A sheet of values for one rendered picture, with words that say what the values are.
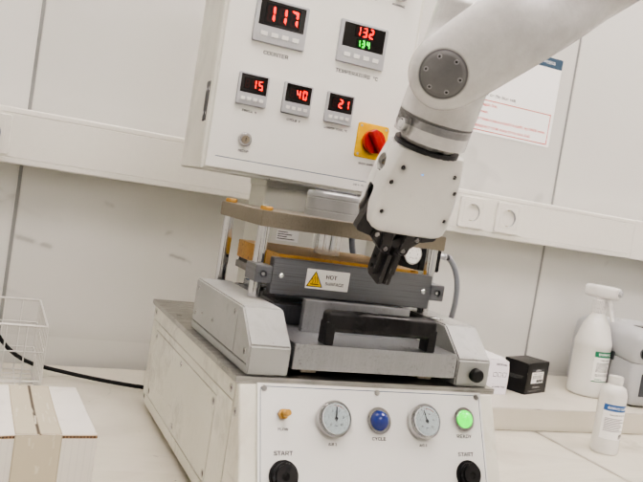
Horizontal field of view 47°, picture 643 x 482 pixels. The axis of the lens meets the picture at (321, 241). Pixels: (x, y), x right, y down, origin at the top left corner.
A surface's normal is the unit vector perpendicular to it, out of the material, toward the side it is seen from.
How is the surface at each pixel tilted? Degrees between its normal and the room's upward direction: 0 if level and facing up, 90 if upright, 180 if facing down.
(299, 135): 90
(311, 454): 65
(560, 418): 90
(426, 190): 110
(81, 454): 90
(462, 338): 40
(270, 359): 90
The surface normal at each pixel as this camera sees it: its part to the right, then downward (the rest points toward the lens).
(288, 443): 0.43, -0.32
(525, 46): 0.08, 0.32
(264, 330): 0.38, -0.68
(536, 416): 0.38, 0.11
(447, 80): -0.21, 0.43
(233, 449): -0.90, -0.12
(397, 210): 0.29, 0.44
